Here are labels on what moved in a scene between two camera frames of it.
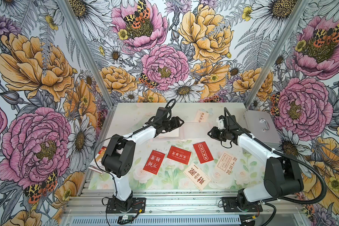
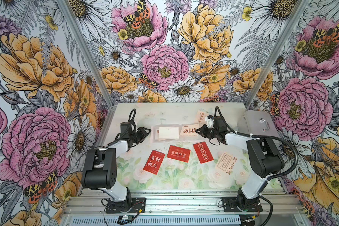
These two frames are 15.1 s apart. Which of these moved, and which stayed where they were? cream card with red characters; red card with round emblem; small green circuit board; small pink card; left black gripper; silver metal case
Moved: cream card with red characters; left black gripper
Stayed: red card with round emblem; silver metal case; small green circuit board; small pink card
